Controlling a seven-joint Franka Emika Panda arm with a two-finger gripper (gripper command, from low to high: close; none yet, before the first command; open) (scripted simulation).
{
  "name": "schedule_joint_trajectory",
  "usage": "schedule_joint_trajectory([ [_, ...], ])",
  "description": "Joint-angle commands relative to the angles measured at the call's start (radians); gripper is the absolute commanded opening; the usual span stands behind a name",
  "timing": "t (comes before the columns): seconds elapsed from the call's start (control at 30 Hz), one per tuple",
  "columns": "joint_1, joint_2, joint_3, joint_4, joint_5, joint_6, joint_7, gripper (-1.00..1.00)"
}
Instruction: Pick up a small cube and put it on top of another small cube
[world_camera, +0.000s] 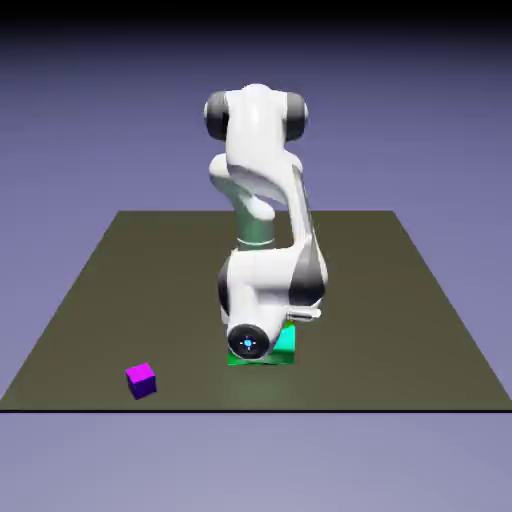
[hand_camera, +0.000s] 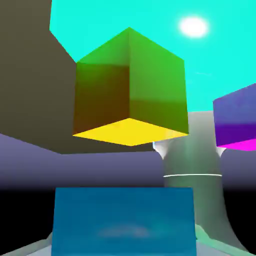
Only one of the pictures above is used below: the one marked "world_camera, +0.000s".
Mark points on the small purple cube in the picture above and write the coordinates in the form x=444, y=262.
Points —
x=140, y=380

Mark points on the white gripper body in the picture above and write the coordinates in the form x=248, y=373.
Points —
x=304, y=314

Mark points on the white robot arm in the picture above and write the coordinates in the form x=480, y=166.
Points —
x=256, y=128

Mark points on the large green box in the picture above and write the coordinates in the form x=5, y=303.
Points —
x=286, y=344

